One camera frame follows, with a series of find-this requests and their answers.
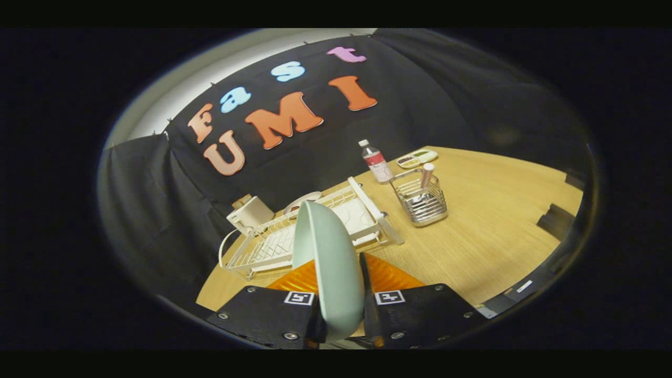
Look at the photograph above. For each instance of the clear bottle with red label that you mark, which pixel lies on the clear bottle with red label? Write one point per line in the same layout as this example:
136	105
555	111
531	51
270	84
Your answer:
379	167

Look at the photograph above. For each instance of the white toaster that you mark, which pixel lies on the white toaster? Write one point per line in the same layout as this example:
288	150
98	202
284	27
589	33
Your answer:
252	214

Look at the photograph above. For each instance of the white compartment tray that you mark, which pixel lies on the white compartment tray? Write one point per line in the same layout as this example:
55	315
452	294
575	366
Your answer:
417	160

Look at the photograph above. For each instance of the small dark block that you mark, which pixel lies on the small dark block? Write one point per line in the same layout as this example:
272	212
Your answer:
575	180
555	221

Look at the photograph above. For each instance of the pale green plate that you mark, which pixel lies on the pale green plate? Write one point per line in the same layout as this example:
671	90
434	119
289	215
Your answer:
331	273

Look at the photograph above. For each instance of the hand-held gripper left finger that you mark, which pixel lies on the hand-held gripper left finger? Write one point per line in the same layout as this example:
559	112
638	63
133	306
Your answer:
262	315

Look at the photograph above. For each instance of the toast slice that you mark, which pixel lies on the toast slice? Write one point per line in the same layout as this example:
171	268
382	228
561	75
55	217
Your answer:
238	202
247	199

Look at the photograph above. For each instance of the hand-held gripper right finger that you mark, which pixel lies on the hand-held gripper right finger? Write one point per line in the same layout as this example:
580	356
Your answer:
368	315

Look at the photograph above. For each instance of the black backdrop cloth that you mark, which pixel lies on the black backdrop cloth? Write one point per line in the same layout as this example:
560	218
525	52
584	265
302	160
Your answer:
446	105

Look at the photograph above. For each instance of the small white plate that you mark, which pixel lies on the small white plate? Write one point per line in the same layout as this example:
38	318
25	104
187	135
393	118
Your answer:
307	198

